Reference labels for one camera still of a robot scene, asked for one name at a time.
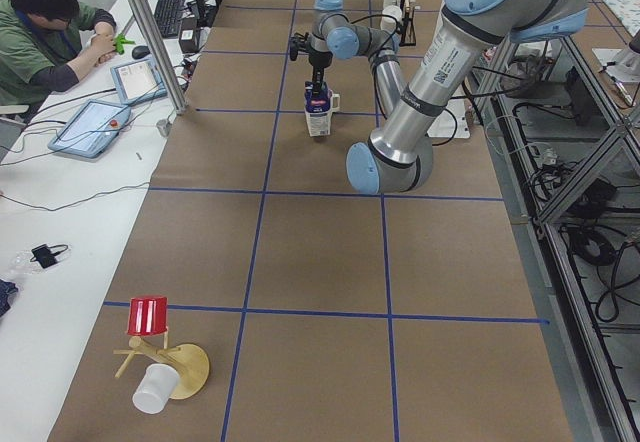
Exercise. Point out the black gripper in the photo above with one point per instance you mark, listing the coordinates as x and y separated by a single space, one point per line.
317 58

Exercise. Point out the white grey measuring cup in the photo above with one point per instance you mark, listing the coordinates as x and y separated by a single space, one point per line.
335 102

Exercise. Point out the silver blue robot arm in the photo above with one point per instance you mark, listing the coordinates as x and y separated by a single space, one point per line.
398 156

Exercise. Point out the red plastic cup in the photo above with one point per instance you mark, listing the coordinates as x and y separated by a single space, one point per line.
147 315

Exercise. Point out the white plastic cup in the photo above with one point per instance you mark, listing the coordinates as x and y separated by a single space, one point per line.
155 388

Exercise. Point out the white mug on rack lower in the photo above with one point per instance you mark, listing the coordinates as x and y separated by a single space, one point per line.
391 17

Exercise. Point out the black wooden mug rack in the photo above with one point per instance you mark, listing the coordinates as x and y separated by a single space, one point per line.
405 26

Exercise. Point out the black box on desk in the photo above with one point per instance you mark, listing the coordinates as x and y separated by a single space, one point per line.
189 35

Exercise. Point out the black keyboard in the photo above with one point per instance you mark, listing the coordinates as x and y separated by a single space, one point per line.
168 16

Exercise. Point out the blue teach pendant far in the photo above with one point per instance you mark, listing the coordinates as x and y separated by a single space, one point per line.
138 81

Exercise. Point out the blue teach pendant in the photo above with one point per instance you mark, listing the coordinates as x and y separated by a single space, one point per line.
138 81
91 130

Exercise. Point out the black computer mouse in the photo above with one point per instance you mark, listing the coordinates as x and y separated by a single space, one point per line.
139 52

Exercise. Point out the green plastic object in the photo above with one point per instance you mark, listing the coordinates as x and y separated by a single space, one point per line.
120 41

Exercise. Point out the blue teach pendant near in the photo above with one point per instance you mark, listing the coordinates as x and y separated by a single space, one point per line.
91 130

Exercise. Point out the person in green shirt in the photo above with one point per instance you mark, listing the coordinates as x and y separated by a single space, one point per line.
50 46

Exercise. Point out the wooden mug tree stand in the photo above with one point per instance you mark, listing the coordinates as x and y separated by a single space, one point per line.
188 360

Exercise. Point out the small black device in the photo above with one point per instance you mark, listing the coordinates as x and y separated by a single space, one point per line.
44 256

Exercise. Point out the clear plastic bag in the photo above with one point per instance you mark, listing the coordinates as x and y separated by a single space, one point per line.
22 263

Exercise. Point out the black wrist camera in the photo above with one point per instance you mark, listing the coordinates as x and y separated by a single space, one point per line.
298 44

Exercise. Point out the aluminium frame post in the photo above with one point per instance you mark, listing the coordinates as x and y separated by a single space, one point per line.
146 23

